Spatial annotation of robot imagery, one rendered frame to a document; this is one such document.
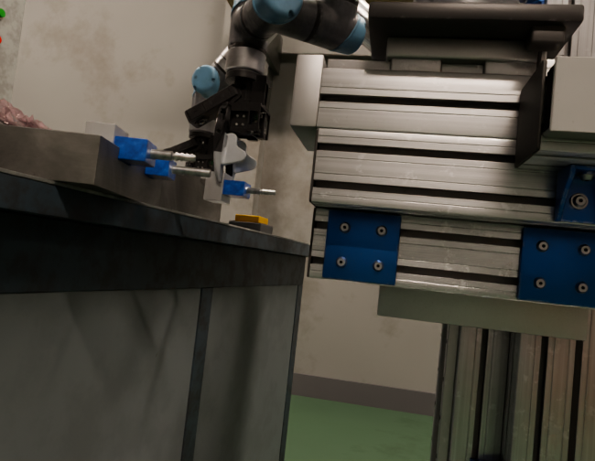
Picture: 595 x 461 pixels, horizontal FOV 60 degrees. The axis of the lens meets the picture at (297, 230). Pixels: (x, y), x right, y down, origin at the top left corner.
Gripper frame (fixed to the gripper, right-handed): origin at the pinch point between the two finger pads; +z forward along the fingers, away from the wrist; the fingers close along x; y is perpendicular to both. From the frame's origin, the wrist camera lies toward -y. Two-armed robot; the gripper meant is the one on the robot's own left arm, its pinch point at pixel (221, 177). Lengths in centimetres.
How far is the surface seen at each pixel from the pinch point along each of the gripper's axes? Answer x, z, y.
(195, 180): -1.0, 1.0, -4.9
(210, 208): 6.2, 5.3, -4.2
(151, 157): -34.8, 3.7, 3.9
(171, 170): -24.5, 3.4, 1.7
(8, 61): 40, -38, -88
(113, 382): -20.9, 35.3, -5.2
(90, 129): -38.4, 1.5, -2.5
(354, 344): 203, 55, 11
